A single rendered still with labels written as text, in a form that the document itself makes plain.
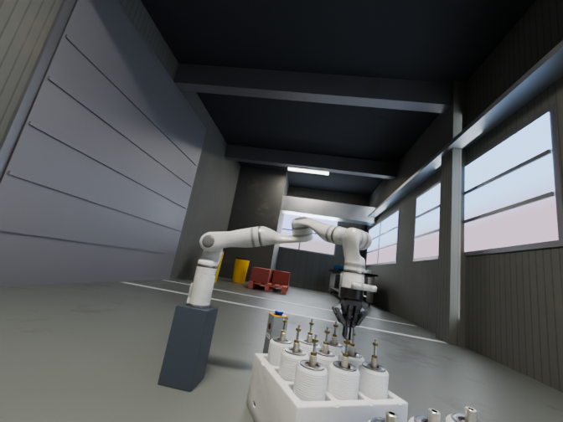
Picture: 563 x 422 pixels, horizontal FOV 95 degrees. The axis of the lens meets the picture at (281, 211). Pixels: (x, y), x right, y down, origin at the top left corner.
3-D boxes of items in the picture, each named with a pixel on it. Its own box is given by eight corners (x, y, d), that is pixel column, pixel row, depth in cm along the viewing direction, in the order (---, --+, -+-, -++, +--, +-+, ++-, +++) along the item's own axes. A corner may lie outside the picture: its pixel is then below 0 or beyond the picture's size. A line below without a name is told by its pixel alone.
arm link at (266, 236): (312, 237, 123) (260, 244, 124) (310, 218, 121) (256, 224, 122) (314, 243, 114) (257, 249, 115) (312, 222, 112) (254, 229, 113)
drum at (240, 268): (233, 280, 685) (237, 257, 698) (246, 283, 680) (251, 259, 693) (229, 281, 648) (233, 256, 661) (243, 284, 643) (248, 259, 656)
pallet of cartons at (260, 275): (255, 285, 685) (258, 267, 695) (287, 290, 679) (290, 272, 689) (247, 287, 561) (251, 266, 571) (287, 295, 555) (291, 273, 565)
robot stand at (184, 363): (157, 384, 102) (176, 305, 108) (174, 371, 115) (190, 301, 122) (190, 392, 100) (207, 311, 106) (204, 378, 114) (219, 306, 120)
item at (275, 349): (265, 399, 90) (273, 343, 94) (259, 386, 99) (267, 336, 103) (290, 400, 92) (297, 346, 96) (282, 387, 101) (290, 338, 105)
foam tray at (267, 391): (286, 490, 63) (296, 407, 67) (245, 403, 99) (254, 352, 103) (405, 470, 76) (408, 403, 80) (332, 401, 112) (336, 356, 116)
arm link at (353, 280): (353, 290, 79) (356, 269, 80) (334, 285, 90) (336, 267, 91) (378, 293, 82) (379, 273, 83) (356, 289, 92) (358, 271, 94)
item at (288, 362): (307, 415, 84) (315, 355, 88) (286, 422, 78) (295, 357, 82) (288, 401, 92) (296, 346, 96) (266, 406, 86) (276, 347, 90)
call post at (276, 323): (261, 395, 107) (274, 316, 114) (256, 387, 113) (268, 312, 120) (276, 394, 109) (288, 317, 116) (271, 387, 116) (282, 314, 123)
